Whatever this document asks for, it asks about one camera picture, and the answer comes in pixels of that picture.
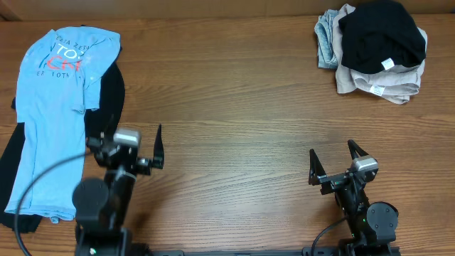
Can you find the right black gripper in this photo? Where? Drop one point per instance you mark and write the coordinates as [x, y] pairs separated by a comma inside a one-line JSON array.
[[318, 174]]

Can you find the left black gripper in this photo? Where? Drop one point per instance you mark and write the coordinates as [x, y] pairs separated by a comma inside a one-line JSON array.
[[133, 160]]

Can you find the black t-shirt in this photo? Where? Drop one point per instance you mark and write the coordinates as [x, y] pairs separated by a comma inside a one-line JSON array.
[[378, 31]]

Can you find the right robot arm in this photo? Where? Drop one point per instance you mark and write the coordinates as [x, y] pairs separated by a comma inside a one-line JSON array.
[[372, 225]]

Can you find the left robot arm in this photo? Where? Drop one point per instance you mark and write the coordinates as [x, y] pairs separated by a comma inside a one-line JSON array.
[[101, 204]]

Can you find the black garment under pile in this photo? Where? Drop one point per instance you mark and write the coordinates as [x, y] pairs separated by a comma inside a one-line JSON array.
[[103, 121]]

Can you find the beige folded pants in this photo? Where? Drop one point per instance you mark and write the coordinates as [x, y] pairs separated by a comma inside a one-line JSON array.
[[397, 84]]

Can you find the grey-blue folded garment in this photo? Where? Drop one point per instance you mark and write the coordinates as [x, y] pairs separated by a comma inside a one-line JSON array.
[[324, 35]]

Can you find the light blue printed t-shirt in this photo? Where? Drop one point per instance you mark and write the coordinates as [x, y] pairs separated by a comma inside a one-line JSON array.
[[59, 80]]

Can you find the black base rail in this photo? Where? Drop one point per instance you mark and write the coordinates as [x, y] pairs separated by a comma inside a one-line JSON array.
[[241, 253]]

